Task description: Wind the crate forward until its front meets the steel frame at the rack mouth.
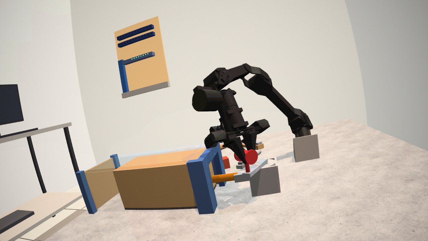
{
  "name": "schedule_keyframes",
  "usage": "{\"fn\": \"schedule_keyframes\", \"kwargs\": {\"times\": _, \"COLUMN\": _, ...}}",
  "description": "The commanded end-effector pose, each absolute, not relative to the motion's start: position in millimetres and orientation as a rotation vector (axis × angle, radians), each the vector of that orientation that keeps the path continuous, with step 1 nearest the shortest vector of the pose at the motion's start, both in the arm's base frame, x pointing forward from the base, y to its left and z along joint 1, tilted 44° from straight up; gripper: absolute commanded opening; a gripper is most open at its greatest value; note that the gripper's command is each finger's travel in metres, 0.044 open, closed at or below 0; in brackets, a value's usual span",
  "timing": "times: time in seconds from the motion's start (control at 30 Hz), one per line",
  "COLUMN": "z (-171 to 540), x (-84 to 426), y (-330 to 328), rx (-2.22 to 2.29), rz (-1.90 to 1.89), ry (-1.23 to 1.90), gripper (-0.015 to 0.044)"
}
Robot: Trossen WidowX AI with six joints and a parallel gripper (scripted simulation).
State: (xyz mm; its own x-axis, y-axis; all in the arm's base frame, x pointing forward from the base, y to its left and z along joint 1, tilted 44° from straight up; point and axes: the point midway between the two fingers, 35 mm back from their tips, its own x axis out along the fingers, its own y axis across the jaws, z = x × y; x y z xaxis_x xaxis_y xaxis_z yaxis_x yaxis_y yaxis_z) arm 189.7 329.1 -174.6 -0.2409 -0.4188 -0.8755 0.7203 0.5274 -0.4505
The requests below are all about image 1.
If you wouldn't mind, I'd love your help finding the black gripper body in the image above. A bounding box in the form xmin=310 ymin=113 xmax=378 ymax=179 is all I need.
xmin=204 ymin=105 xmax=270 ymax=149

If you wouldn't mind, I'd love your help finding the blue u-shaped frame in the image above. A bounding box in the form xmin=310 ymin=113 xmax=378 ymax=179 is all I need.
xmin=195 ymin=142 xmax=226 ymax=214

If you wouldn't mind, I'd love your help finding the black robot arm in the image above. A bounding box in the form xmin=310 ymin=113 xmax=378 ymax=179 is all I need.
xmin=192 ymin=63 xmax=313 ymax=138

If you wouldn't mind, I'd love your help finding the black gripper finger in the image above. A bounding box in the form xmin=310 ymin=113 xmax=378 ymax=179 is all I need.
xmin=223 ymin=137 xmax=247 ymax=164
xmin=241 ymin=131 xmax=259 ymax=150

